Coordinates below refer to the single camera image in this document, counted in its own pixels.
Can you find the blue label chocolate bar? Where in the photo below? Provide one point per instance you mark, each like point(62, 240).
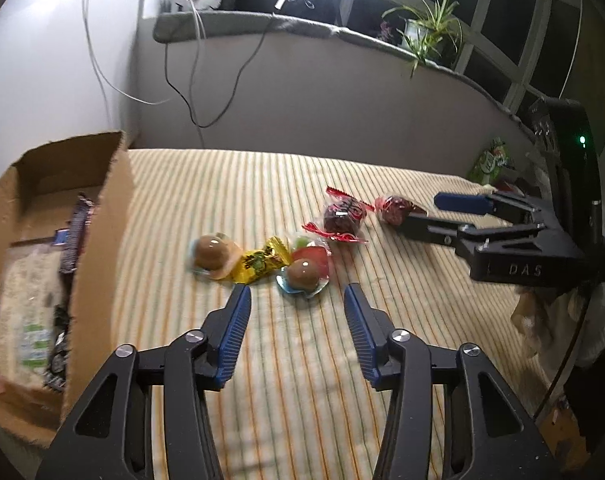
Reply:
point(75, 237)

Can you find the potted spider plant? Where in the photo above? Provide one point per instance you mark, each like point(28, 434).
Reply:
point(427, 25)

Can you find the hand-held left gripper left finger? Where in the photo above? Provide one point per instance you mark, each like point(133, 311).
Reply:
point(235, 330)

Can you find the brown wrapper chocolate bar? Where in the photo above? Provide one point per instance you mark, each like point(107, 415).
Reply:
point(62, 322)

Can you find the green snack bag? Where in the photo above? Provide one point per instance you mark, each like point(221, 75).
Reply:
point(492, 162)

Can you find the white plush toy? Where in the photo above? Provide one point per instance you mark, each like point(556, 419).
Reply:
point(595, 325)

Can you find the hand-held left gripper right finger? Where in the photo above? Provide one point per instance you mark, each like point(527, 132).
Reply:
point(360, 330)

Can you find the white wardrobe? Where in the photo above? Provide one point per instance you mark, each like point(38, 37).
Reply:
point(42, 60)

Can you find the striped yellow blanket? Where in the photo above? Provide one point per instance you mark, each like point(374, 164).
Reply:
point(292, 350)

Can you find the white window frame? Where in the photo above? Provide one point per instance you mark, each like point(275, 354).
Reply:
point(487, 15)

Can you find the brown cardboard box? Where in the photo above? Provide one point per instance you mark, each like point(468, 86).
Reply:
point(100, 240)

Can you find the red round candy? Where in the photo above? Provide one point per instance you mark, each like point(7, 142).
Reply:
point(340, 217)
point(395, 207)

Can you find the brown jelly cup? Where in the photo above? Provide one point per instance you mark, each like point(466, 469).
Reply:
point(212, 255)

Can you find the yellow candy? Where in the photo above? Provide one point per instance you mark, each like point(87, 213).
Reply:
point(262, 260)

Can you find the clear rice cracker packet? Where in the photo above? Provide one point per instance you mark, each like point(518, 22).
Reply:
point(22, 305)

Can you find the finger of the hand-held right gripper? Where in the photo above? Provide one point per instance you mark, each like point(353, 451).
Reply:
point(432, 229)
point(462, 202)

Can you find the white power adapter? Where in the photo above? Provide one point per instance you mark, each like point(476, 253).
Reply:
point(192, 0)

